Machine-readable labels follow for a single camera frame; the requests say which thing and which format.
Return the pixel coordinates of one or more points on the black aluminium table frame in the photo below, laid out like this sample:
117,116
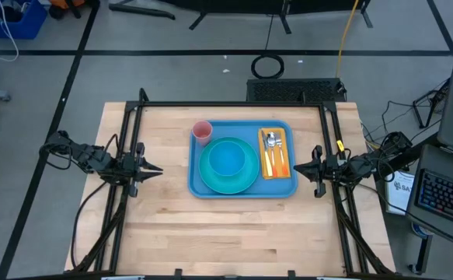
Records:
230,103

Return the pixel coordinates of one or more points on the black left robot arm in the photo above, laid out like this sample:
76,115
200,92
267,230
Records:
90,157

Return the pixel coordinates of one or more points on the white printed paper box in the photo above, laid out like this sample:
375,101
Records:
399,190

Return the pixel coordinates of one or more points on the teal plate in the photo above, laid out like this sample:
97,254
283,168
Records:
206,175

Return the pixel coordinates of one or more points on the light blue bowl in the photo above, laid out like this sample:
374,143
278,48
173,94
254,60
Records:
227,157

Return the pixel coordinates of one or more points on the yellow cloth napkin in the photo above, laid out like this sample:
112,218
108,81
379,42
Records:
286,132

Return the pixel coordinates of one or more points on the black floor bar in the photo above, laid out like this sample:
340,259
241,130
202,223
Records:
140,10

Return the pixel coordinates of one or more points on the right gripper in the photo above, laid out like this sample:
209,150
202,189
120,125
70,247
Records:
333,169

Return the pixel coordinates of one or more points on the grey equipment cart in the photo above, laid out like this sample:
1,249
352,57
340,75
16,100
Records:
428,155

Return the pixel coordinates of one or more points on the backlit keyboard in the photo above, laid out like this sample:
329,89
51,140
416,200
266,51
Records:
447,198

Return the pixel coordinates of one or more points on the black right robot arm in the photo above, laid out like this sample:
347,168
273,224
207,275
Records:
370,165

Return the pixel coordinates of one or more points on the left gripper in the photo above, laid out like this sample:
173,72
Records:
123,167

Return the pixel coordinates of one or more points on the orange bag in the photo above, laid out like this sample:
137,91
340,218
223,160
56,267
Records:
61,3

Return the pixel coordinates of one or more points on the black stand legs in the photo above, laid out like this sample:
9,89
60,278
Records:
284,19

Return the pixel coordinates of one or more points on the pink plastic cup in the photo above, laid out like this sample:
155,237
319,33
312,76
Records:
202,132

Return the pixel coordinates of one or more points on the blue plastic tray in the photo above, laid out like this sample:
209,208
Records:
234,127

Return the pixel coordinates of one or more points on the blue storage bin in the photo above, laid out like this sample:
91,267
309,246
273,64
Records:
24,25

